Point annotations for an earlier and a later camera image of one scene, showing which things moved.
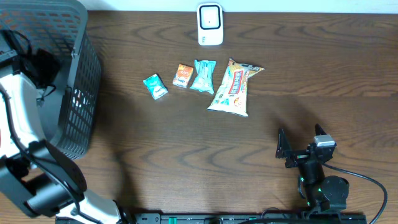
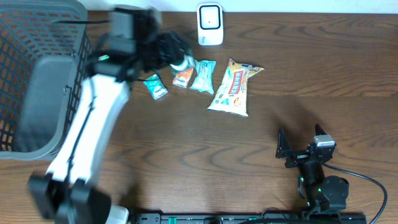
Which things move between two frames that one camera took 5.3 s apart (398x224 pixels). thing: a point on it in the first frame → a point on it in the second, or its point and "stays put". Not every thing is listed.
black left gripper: (43, 62) → (173, 48)
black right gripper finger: (283, 150) stays put
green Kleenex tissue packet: (155, 85) stays put
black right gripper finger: (319, 130) stays put
